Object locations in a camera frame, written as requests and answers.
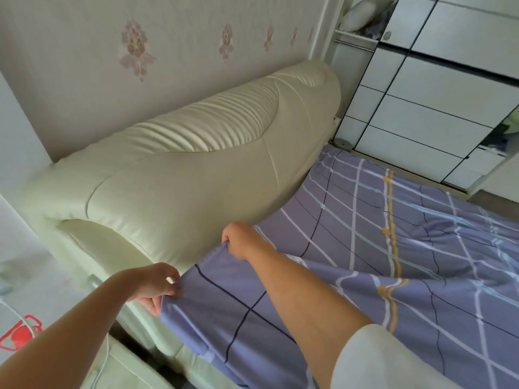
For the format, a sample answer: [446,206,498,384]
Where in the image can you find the person's right hand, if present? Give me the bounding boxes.
[221,222,277,262]

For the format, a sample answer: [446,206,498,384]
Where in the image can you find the person's left hand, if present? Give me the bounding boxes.
[121,263,182,317]

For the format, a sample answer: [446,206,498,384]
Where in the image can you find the purple checked bed sheet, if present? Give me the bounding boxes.
[160,145,519,389]

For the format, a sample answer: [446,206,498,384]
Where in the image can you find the person's left forearm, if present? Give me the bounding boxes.
[0,273,136,389]

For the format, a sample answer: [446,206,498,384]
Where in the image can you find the person's right forearm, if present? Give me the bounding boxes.
[245,247,374,389]

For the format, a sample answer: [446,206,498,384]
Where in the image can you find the cream leather headboard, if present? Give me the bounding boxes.
[19,60,342,282]

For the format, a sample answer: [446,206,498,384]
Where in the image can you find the white bedside table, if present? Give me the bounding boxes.
[0,193,118,389]

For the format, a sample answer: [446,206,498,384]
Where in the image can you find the white sleeve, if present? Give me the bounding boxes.
[330,323,464,389]

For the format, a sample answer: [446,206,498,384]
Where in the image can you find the white panelled sliding wardrobe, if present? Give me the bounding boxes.
[324,0,519,196]

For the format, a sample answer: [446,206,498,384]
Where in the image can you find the white pillow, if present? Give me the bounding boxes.
[338,0,392,33]

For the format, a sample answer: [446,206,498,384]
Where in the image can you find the dark hanging clothes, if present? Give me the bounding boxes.
[482,109,519,159]

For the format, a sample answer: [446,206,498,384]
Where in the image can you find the cream leather bed frame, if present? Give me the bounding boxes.
[91,297,244,389]

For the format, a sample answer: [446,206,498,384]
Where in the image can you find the white cable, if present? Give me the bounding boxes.
[0,299,111,389]

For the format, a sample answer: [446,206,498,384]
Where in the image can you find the metal clothes rail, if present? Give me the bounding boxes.
[335,38,378,52]

